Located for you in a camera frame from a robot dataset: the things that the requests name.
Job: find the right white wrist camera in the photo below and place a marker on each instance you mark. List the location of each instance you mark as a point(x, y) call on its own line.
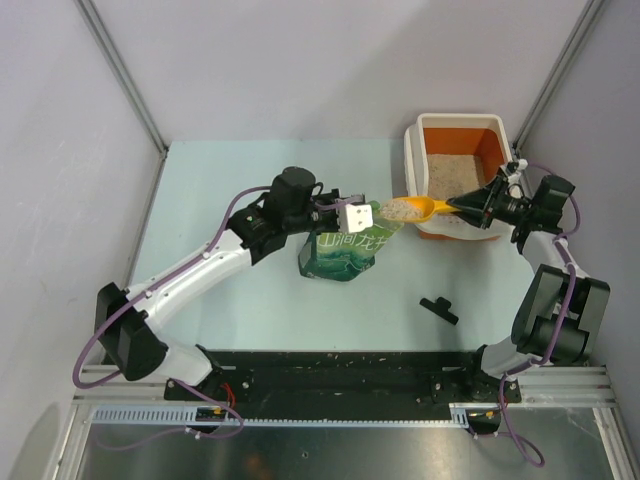
point(513, 171)

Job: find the green litter bag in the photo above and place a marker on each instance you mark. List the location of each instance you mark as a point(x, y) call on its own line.
point(342, 257)

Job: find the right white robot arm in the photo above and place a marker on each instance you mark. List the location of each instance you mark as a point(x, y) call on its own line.
point(560, 316)

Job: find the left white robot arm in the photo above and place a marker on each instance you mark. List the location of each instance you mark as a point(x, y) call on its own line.
point(130, 322)

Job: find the white orange litter box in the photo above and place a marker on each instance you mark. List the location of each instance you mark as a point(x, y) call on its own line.
point(450, 154)

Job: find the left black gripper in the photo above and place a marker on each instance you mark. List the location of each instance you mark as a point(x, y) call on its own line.
point(334, 200)

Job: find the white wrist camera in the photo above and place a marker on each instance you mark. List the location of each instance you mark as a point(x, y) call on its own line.
point(513, 171)
point(355, 215)

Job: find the left aluminium frame post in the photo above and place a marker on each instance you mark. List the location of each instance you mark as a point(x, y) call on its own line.
point(117, 65)

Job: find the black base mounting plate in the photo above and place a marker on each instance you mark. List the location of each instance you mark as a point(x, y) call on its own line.
point(431, 377)

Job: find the grey slotted cable duct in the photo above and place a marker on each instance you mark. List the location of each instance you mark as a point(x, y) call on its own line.
point(207, 416)

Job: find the aluminium frame post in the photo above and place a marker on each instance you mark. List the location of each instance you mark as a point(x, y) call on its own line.
point(569, 53)
point(117, 65)

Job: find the black bag clip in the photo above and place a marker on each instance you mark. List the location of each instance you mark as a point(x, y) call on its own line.
point(441, 307)

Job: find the aluminium extrusion rail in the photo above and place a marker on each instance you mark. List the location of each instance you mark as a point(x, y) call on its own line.
point(543, 387)

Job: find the right aluminium frame post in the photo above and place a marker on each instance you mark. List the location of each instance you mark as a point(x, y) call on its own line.
point(569, 53)

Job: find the orange plastic scoop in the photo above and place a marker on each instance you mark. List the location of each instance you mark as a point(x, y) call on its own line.
point(414, 209)

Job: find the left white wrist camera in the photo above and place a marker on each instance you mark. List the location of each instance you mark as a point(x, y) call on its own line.
point(355, 215)

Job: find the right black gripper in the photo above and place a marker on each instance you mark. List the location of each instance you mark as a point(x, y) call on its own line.
point(474, 203)

